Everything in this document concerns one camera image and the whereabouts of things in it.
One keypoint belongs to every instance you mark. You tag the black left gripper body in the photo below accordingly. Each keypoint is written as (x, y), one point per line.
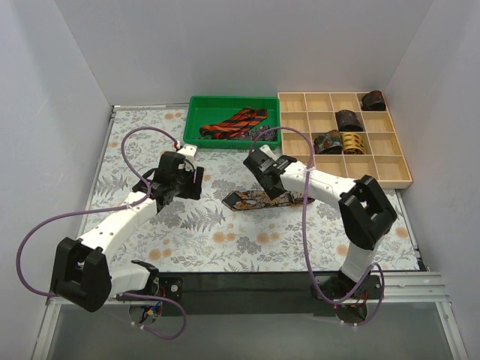
(193, 184)

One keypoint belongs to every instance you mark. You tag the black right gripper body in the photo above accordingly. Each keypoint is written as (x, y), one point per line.
(268, 184)

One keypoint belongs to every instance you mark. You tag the brown cat print tie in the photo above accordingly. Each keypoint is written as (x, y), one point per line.
(244, 200)

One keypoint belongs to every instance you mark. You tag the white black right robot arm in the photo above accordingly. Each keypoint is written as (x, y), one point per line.
(365, 210)

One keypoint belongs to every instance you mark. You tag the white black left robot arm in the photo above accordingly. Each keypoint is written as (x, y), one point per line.
(81, 271)

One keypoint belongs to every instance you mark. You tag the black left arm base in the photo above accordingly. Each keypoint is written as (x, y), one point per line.
(167, 287)

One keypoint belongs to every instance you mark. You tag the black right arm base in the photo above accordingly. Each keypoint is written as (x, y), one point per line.
(336, 286)

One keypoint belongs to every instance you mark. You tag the dark blue patterned tie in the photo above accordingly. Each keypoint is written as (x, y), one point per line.
(261, 133)

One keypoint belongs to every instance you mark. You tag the green plastic tray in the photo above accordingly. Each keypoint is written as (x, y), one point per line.
(205, 110)

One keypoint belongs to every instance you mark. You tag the orange navy striped tie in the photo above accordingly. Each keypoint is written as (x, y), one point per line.
(244, 120)

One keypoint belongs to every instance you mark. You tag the floral print table mat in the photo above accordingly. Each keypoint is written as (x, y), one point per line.
(204, 235)

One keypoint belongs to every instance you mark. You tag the rolled green brown tie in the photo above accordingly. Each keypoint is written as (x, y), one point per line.
(328, 143)

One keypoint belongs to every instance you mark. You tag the rolled yellow black tie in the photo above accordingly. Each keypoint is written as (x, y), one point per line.
(353, 143)

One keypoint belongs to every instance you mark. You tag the rolled dark floral tie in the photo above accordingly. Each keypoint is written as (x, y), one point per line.
(348, 121)

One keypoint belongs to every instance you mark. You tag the rolled dark red tie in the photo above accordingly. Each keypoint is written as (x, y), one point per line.
(373, 101)

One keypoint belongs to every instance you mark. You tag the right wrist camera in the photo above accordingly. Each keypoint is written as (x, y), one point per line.
(268, 151)

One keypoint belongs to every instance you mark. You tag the aluminium frame rail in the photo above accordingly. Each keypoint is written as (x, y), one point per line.
(396, 286)

